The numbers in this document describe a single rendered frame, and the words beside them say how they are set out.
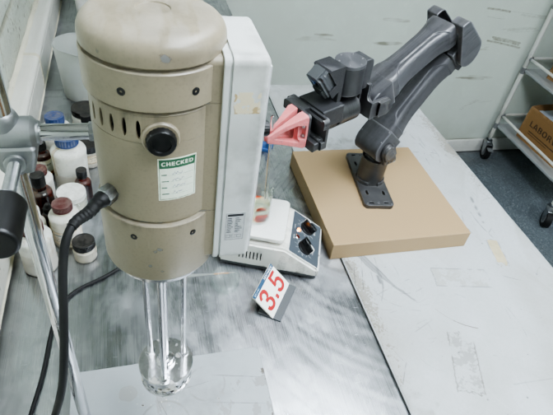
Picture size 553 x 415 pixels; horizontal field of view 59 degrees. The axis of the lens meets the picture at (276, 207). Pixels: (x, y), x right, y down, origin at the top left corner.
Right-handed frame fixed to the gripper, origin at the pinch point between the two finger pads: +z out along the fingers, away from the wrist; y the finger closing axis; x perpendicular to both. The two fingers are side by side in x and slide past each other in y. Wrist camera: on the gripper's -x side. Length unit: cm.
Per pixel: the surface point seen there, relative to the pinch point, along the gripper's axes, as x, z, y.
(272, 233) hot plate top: 18.5, 2.0, 5.3
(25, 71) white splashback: 15, 21, -71
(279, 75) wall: 74, -101, -115
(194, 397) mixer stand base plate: 24.2, 29.6, 21.6
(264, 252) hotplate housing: 21.7, 4.4, 6.2
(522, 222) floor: 132, -184, -1
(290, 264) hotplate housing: 24.1, 0.7, 10.1
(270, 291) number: 24.5, 7.7, 12.5
